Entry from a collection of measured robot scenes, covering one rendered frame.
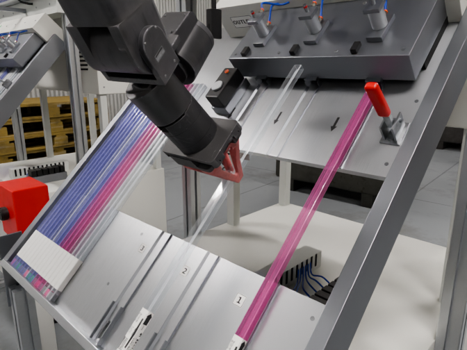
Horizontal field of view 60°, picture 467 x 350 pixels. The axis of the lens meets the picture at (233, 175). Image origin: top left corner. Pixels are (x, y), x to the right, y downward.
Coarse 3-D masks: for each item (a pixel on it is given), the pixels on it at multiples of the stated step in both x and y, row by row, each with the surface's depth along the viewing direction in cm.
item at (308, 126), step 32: (224, 32) 96; (448, 32) 61; (224, 64) 88; (256, 96) 75; (288, 96) 71; (320, 96) 67; (352, 96) 63; (384, 96) 60; (416, 96) 57; (288, 128) 66; (320, 128) 62; (288, 160) 62; (320, 160) 59; (352, 160) 56; (384, 160) 53
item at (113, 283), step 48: (144, 240) 68; (96, 288) 67; (144, 288) 61; (192, 288) 57; (240, 288) 53; (288, 288) 49; (96, 336) 60; (144, 336) 56; (192, 336) 52; (288, 336) 46
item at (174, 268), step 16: (288, 80) 63; (272, 112) 61; (256, 128) 60; (256, 144) 59; (240, 160) 58; (224, 192) 56; (208, 208) 56; (208, 224) 55; (192, 240) 54; (176, 256) 54; (176, 272) 53; (160, 288) 52
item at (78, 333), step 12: (0, 264) 82; (24, 288) 73; (36, 288) 72; (36, 300) 69; (48, 300) 68; (60, 312) 65; (60, 324) 62; (72, 324) 61; (72, 336) 60; (84, 336) 59; (84, 348) 57; (96, 348) 56
